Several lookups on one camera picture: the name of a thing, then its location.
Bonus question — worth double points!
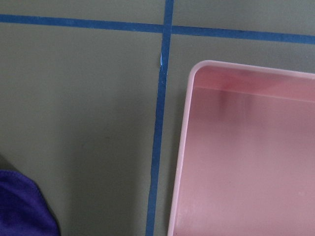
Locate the purple cloth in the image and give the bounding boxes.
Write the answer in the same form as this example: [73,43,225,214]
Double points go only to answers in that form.
[0,170,61,236]

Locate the pink plastic bin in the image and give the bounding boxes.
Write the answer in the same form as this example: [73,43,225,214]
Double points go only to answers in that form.
[167,60,315,236]

